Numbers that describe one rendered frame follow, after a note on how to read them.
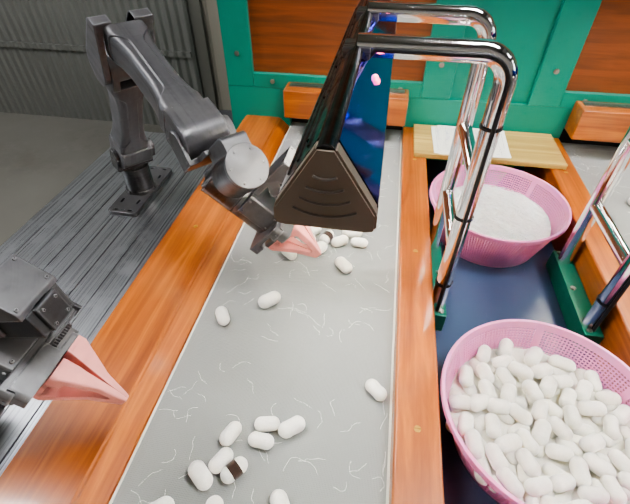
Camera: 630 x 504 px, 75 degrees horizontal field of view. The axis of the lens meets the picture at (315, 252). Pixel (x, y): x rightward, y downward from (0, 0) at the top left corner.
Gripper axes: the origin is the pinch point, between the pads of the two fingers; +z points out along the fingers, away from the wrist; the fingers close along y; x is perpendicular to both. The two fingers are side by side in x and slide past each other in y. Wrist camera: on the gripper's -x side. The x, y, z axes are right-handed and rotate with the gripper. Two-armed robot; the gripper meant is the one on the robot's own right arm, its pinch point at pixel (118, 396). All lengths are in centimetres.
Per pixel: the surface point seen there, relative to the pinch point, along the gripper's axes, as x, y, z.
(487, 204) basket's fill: -21, 58, 43
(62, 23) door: 129, 222, -112
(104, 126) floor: 168, 214, -67
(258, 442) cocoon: -0.6, 1.9, 16.6
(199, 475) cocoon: 2.5, -2.8, 12.2
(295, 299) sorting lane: 0.9, 25.5, 17.2
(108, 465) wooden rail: 9.8, -3.4, 4.4
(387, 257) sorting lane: -8.2, 37.9, 28.0
